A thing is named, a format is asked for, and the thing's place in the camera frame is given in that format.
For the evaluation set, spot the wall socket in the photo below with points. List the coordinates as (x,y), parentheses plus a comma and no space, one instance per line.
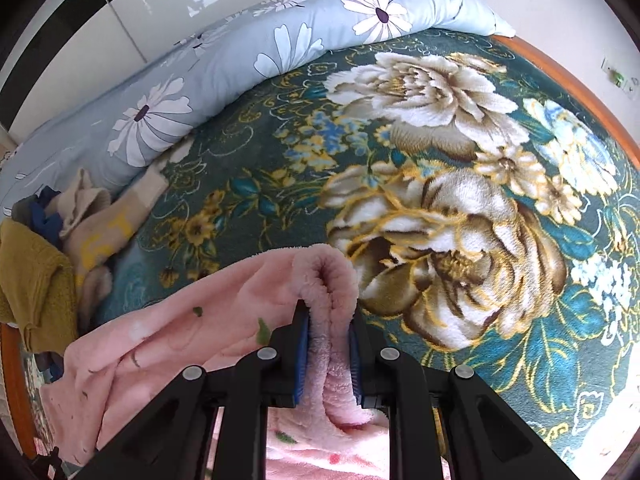
(620,77)

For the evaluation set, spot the teal floral blanket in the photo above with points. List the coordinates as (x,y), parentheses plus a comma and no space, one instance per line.
(450,220)

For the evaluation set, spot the mustard yellow garment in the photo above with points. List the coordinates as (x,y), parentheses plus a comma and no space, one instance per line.
(32,285)

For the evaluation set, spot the light blue daisy quilt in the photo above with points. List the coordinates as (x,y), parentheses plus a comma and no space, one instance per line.
(210,75)

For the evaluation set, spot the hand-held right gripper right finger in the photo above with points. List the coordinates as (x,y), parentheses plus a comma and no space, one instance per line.
(355,360)

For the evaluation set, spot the pink fleece garment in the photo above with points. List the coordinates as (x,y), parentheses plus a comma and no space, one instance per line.
(225,310)

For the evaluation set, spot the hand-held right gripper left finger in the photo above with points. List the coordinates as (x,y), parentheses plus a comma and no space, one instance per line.
(301,355)

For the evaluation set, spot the white wardrobe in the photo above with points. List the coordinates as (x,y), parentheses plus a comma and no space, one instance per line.
(100,10)

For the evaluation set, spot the dark blue garment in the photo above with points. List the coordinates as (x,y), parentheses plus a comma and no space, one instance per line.
(45,215)

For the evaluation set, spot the beige garment with yellow print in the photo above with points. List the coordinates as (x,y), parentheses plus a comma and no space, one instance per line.
(102,232)

